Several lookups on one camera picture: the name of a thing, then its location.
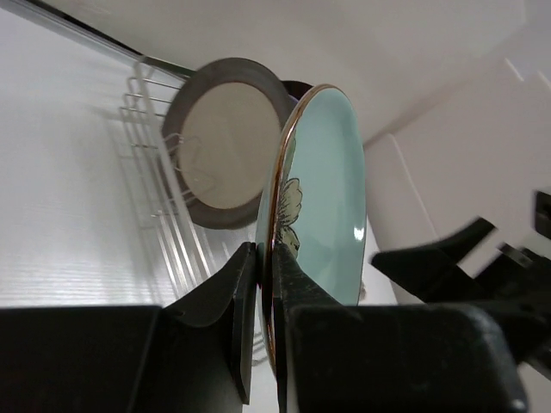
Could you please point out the wire dish rack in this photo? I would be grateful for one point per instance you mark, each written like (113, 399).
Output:
(182, 252)

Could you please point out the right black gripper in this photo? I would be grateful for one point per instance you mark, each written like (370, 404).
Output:
(432, 269)

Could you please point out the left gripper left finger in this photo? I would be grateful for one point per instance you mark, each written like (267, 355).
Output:
(206, 357)

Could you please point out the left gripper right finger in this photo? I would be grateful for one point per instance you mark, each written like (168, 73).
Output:
(314, 355)

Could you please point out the dark striped rim plate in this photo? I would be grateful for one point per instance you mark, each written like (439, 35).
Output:
(296, 89)

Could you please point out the brown rim cream bowl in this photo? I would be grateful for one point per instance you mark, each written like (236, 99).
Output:
(222, 130)

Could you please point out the clear glass plate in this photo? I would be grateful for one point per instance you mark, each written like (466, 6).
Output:
(314, 202)

